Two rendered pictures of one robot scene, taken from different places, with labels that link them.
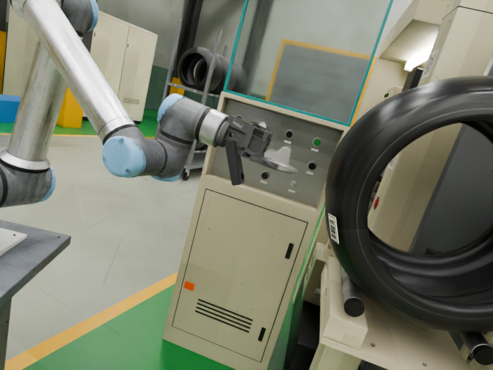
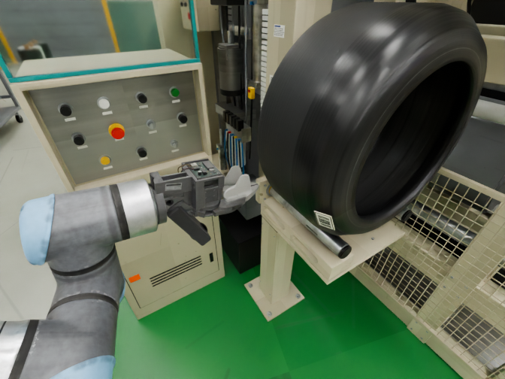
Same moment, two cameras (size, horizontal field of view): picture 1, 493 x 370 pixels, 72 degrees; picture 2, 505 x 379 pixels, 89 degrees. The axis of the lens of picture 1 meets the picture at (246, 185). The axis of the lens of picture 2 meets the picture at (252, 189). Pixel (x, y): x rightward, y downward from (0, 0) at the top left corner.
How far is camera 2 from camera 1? 57 cm
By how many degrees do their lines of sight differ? 43
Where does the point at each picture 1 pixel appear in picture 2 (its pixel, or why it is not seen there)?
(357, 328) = (348, 259)
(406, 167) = not seen: hidden behind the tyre
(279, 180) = (158, 149)
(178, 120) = (83, 246)
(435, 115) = (406, 83)
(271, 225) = not seen: hidden behind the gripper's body
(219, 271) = (154, 250)
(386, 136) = (367, 125)
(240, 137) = (185, 197)
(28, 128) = not seen: outside the picture
